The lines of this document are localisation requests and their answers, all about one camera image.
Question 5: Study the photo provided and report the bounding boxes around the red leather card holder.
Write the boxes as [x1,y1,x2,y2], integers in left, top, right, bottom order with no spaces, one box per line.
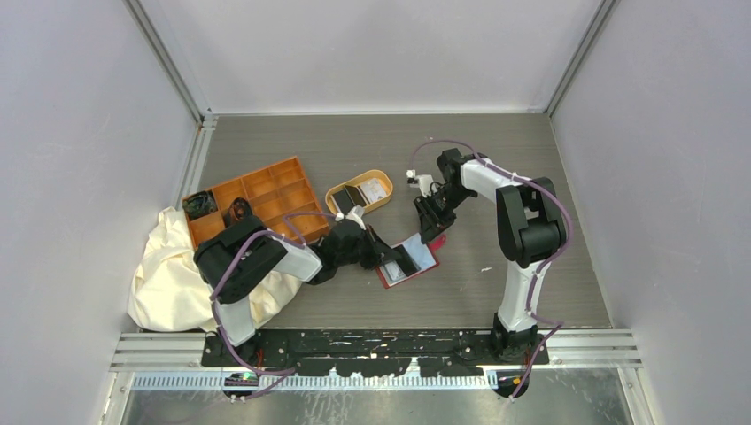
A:
[376,233,440,289]

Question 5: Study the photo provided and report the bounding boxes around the cream cloth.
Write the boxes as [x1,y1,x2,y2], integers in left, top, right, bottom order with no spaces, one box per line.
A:
[128,207,302,339]

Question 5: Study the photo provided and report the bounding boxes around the tan oval tray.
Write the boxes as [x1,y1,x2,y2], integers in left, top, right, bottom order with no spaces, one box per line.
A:
[324,169,393,214]

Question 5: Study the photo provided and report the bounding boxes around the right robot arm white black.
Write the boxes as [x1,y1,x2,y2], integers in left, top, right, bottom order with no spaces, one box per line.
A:
[406,149,571,364]

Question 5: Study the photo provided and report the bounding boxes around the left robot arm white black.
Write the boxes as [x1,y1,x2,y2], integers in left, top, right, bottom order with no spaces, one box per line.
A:
[193,215,418,366]

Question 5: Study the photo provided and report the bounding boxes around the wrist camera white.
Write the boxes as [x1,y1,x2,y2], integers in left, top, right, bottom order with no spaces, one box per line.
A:
[406,169,434,197]
[335,205,367,230]

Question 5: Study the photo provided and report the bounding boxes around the black credit card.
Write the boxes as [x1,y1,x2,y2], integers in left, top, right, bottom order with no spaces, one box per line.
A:
[394,245,420,277]

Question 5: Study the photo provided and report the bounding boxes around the orange compartment organizer tray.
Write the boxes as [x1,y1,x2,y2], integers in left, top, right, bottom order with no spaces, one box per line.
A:
[185,157,329,248]

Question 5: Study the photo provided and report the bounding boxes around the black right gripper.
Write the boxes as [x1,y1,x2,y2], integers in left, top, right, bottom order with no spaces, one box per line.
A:
[414,185,473,244]

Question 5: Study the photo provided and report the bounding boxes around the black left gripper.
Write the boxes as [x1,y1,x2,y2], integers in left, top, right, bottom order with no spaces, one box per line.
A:
[337,224,401,270]

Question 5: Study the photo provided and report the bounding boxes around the black roll in organizer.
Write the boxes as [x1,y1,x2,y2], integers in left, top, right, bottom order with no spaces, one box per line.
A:
[225,197,252,227]

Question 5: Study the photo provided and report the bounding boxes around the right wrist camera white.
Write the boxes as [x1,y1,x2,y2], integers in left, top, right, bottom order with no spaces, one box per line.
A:
[406,169,434,197]

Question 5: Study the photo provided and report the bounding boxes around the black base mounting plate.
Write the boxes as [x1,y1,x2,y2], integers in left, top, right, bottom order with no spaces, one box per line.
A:
[200,328,548,378]

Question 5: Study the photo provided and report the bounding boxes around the dark bundle in organizer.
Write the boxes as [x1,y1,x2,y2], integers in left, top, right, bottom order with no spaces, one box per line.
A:
[182,190,219,221]

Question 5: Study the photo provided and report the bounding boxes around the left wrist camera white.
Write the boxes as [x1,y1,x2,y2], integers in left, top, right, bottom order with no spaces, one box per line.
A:
[335,205,367,230]

